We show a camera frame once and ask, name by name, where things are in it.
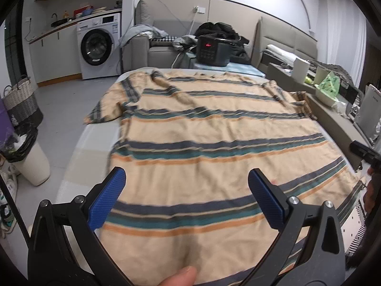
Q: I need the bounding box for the white paper box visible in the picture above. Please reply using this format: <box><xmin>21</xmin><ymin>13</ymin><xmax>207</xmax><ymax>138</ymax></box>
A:
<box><xmin>291</xmin><ymin>57</ymin><xmax>310</xmax><ymax>84</ymax></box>

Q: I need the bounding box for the green plastic bag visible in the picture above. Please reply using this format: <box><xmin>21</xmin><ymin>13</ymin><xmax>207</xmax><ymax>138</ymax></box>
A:
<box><xmin>317</xmin><ymin>72</ymin><xmax>340</xmax><ymax>100</ymax></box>

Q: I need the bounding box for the beige upholstered bed headboard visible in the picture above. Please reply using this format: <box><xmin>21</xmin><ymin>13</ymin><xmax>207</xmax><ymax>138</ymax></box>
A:
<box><xmin>251</xmin><ymin>16</ymin><xmax>318</xmax><ymax>68</ymax></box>

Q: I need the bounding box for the black rice cooker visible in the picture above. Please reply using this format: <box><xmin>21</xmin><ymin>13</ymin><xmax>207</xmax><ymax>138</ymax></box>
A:
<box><xmin>196</xmin><ymin>36</ymin><xmax>232</xmax><ymax>66</ymax></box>

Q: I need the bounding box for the black jacket pile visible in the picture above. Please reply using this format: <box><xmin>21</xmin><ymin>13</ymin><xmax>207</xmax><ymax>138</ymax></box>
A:
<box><xmin>194</xmin><ymin>22</ymin><xmax>250</xmax><ymax>65</ymax></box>

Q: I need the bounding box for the white wall socket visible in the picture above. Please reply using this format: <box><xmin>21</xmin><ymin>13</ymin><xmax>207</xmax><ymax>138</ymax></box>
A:
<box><xmin>194</xmin><ymin>6</ymin><xmax>205</xmax><ymax>14</ymax></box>

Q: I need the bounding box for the grey sofa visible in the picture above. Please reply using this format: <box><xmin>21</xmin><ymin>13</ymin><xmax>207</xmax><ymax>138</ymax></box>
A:
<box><xmin>119</xmin><ymin>0</ymin><xmax>196</xmax><ymax>72</ymax></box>

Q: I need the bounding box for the kitchen counter cabinet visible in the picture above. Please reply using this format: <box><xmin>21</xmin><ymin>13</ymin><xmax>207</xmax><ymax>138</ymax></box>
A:
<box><xmin>29</xmin><ymin>24</ymin><xmax>82</xmax><ymax>87</ymax></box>

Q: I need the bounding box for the purple bag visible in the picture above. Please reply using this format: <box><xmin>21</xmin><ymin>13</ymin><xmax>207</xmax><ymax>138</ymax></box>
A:
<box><xmin>0</xmin><ymin>99</ymin><xmax>14</xmax><ymax>145</ymax></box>

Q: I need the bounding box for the white washing machine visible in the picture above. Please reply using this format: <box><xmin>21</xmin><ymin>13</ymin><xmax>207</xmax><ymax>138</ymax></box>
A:
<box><xmin>77</xmin><ymin>12</ymin><xmax>121</xmax><ymax>79</ymax></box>

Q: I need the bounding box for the white trash bin black bag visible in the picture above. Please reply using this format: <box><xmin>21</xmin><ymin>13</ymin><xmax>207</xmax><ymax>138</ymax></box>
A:
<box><xmin>1</xmin><ymin>125</ymin><xmax>50</xmax><ymax>186</ymax></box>

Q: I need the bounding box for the grey bench cabinet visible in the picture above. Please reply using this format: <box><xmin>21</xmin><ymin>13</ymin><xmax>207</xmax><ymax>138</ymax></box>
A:
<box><xmin>266</xmin><ymin>63</ymin><xmax>369</xmax><ymax>170</ymax></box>

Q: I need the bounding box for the person's left hand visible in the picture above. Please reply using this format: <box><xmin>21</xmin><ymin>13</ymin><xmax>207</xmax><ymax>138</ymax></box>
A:
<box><xmin>158</xmin><ymin>266</ymin><xmax>197</xmax><ymax>286</ymax></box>

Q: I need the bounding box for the beige striped t-shirt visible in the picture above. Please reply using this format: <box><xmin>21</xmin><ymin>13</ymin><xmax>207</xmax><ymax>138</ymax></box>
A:
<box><xmin>85</xmin><ymin>70</ymin><xmax>361</xmax><ymax>285</ymax></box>

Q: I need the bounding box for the person's right hand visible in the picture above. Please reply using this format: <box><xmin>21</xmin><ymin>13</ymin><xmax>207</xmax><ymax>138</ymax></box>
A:
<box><xmin>363</xmin><ymin>167</ymin><xmax>380</xmax><ymax>214</ymax></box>

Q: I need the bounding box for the woven black white basket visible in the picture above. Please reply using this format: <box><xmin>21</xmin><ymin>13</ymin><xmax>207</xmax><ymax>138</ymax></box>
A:
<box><xmin>2</xmin><ymin>75</ymin><xmax>43</xmax><ymax>128</ymax></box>

